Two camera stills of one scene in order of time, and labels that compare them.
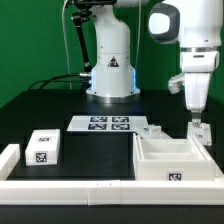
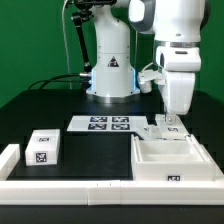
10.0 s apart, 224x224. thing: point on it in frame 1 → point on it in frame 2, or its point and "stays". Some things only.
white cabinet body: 170,159 stays
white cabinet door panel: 152,131 stays
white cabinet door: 203,133 → 170,132
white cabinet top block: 43,147 stays
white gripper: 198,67 → 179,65
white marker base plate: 107,123 stays
